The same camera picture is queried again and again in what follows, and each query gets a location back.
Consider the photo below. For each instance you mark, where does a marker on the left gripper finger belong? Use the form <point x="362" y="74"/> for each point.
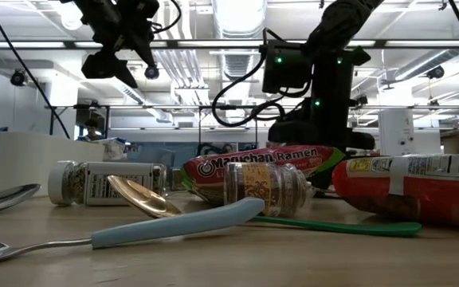
<point x="108" y="69"/>
<point x="146" y="49"/>

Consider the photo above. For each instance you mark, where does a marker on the glass jar with yellow label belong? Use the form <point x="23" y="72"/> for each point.
<point x="281" y="187"/>

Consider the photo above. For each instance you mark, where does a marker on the pink and green ramen packet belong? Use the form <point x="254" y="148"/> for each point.
<point x="253" y="159"/>

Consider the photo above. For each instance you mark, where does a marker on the blue and white packet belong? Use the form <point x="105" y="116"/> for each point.
<point x="114" y="149"/>

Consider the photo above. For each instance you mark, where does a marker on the spice jar with white lid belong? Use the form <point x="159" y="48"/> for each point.
<point x="94" y="183"/>

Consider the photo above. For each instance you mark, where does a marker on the white plastic bin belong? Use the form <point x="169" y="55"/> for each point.
<point x="34" y="159"/>

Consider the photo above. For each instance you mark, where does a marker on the red noodle packet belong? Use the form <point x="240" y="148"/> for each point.
<point x="432" y="199"/>

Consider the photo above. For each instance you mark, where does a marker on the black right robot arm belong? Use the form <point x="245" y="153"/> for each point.
<point x="329" y="79"/>

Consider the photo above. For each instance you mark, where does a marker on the black ceiling spotlight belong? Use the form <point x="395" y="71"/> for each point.
<point x="436" y="72"/>
<point x="151" y="72"/>
<point x="360" y="100"/>
<point x="18" y="77"/>

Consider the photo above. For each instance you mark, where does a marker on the person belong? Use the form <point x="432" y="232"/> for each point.
<point x="91" y="126"/>

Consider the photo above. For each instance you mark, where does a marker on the white pillar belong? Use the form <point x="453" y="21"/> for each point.
<point x="397" y="131"/>

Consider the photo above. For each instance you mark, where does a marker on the clear plastic bin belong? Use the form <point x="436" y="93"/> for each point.
<point x="154" y="155"/>

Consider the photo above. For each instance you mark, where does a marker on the silver air duct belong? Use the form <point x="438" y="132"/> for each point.
<point x="235" y="24"/>

